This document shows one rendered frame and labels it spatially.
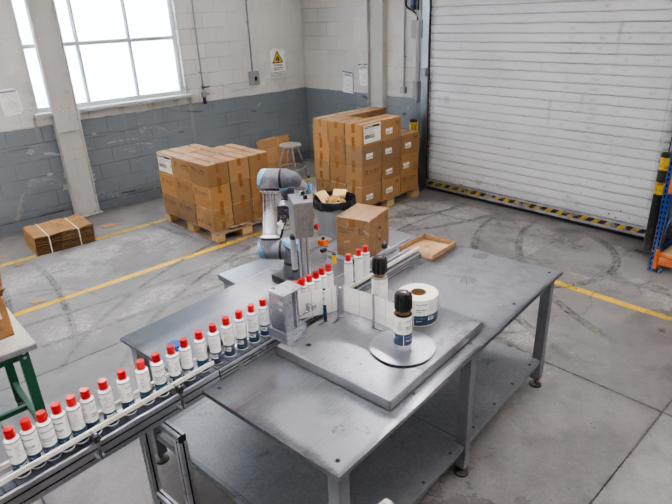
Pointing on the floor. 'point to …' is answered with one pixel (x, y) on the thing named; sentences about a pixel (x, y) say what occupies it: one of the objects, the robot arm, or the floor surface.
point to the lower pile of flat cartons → (58, 234)
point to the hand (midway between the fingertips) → (281, 235)
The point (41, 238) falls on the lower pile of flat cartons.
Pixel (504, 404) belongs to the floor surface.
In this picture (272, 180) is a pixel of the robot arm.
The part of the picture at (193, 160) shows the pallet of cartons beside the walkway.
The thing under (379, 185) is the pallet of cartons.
